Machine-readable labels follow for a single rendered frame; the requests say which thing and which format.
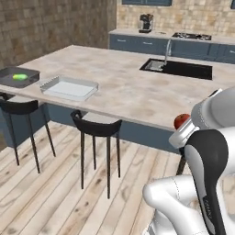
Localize blue base cupboards run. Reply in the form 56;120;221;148
108;32;235;65

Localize blue wall cupboards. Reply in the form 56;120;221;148
121;0;173;7

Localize black bar stool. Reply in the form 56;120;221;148
175;147;188;176
70;109;123;200
0;93;57;174

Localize white tupperware tray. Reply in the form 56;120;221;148
39;75;100;102

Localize black hob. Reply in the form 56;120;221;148
171;31;213;41

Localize green corn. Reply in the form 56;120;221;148
12;73;28;82

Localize red apple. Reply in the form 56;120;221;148
173;113;191;130

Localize blue island counter cabinet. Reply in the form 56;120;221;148
0;102;182;155

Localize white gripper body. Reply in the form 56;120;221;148
168;118;200;150

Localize silver tap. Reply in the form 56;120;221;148
163;38;173;66

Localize dark grey tupperware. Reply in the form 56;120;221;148
0;66;41;89

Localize black sink basin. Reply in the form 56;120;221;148
139;58;214;81

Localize black coffee machine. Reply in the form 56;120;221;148
138;13;154;34

